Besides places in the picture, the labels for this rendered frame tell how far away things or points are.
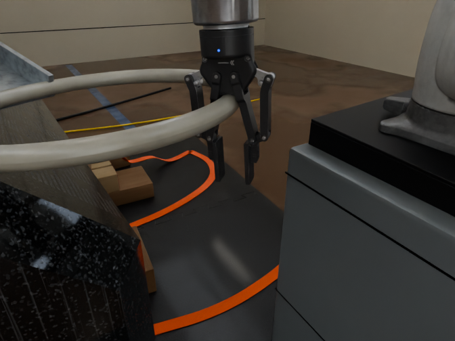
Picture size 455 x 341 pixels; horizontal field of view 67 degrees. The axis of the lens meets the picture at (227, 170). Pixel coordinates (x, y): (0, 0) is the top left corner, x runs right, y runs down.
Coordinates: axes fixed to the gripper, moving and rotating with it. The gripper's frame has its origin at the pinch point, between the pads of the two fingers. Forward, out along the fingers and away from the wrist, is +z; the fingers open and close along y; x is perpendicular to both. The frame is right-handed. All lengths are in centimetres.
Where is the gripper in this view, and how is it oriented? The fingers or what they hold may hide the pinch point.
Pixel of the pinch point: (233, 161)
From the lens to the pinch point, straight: 56.1
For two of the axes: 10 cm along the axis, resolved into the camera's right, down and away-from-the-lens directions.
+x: -3.0, 4.3, -8.5
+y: -9.5, -0.8, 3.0
